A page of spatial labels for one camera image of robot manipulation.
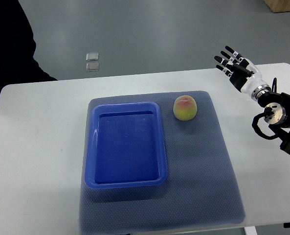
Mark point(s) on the wooden box corner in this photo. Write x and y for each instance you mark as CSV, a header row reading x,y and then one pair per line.
x,y
278,6

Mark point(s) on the upper floor socket plate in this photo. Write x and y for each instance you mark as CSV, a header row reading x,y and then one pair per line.
x,y
92,56

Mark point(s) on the dark figure at left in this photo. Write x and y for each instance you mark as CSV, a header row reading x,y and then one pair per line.
x,y
17,47

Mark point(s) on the grey blue woven mat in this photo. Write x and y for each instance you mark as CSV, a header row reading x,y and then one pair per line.
x,y
200,189

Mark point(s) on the lower floor socket plate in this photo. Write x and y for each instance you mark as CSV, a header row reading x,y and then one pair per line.
x,y
93,66

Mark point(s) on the white table leg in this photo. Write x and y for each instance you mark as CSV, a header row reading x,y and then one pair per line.
x,y
250,230

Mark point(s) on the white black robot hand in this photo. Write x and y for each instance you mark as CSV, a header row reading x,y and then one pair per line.
x,y
242,73

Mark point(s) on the blue plastic tray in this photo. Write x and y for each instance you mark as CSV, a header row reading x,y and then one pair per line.
x,y
125,146

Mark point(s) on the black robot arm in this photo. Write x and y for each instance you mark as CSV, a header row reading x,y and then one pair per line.
x,y
276,114

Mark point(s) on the peach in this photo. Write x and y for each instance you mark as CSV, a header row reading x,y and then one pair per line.
x,y
185,108

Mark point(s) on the floor socket plate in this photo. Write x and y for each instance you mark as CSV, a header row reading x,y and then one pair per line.
x,y
93,66
92,56

